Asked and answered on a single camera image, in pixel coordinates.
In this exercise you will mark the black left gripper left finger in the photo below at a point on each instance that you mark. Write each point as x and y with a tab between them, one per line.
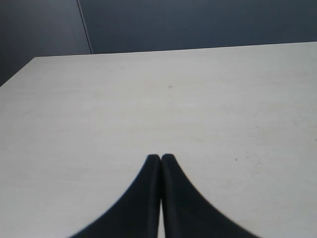
136	213

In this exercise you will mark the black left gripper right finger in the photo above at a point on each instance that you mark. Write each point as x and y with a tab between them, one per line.
186	213

